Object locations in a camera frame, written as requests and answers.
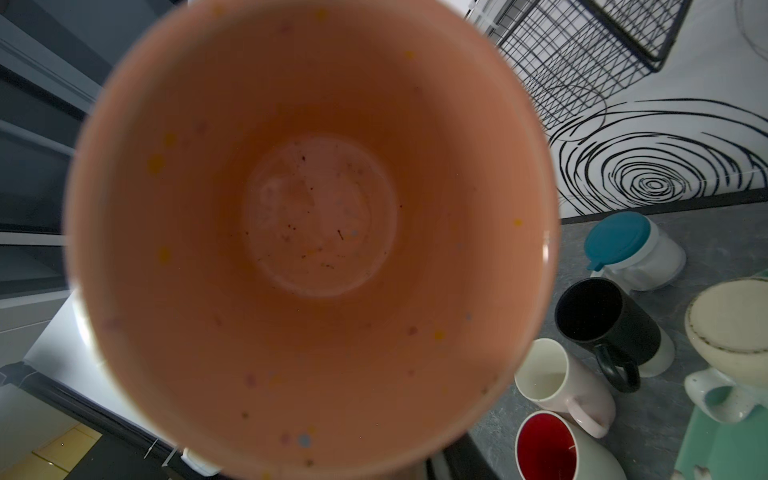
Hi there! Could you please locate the teal and white mug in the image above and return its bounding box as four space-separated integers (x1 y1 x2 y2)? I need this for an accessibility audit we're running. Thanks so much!
584 212 687 292

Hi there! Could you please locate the cream white mug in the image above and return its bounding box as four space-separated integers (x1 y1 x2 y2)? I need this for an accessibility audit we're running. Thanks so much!
515 411 626 480

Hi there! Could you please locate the black wire basket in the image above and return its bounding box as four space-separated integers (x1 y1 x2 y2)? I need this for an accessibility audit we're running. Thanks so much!
465 0 691 129

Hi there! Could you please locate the green floral tray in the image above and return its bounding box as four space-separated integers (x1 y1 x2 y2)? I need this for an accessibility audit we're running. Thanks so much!
670 269 768 480

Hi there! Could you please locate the orange peach mug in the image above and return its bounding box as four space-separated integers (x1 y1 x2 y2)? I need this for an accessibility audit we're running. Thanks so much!
63 1 560 479

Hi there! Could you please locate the black and white mug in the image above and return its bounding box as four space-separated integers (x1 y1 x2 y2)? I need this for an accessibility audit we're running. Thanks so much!
554 278 675 393

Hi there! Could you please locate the beige mug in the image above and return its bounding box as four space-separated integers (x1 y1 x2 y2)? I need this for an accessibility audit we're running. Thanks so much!
684 276 767 424

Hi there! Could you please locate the pink mug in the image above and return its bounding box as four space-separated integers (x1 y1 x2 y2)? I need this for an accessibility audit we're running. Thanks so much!
514 338 616 438

